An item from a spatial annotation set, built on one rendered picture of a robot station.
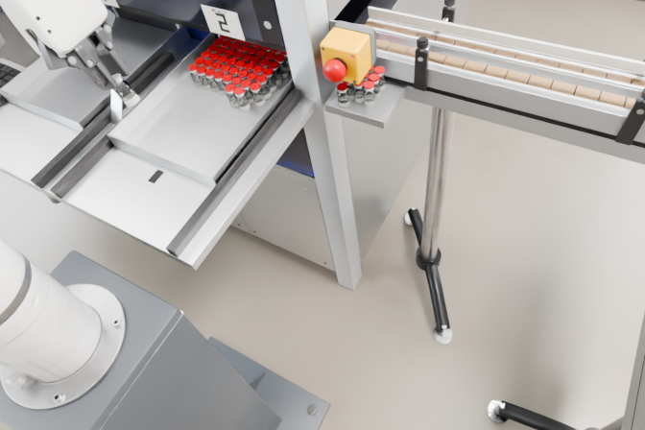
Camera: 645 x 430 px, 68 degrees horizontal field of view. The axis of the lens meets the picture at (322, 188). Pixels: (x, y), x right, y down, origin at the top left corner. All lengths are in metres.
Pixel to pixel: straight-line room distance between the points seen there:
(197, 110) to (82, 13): 0.38
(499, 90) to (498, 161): 1.12
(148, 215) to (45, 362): 0.28
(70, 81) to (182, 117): 0.33
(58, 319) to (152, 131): 0.44
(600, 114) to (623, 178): 1.20
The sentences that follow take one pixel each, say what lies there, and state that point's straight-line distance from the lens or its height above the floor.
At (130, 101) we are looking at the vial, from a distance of 0.75.
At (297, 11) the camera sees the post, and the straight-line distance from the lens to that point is 0.85.
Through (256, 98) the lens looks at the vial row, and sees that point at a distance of 0.97.
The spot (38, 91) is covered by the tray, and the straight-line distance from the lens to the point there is 1.27.
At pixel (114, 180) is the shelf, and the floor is 0.88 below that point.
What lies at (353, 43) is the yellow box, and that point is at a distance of 0.84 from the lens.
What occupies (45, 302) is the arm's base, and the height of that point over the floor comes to 1.01.
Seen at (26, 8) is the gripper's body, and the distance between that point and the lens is 0.69.
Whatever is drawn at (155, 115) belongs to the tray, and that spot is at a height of 0.88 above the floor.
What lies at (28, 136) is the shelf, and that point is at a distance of 1.17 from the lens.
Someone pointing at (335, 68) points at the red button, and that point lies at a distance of 0.83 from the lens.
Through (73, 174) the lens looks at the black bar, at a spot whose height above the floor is 0.90.
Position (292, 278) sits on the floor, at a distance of 1.74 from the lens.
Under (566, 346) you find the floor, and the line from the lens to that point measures 1.70.
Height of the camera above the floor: 1.53
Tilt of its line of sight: 53 degrees down
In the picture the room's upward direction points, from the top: 12 degrees counter-clockwise
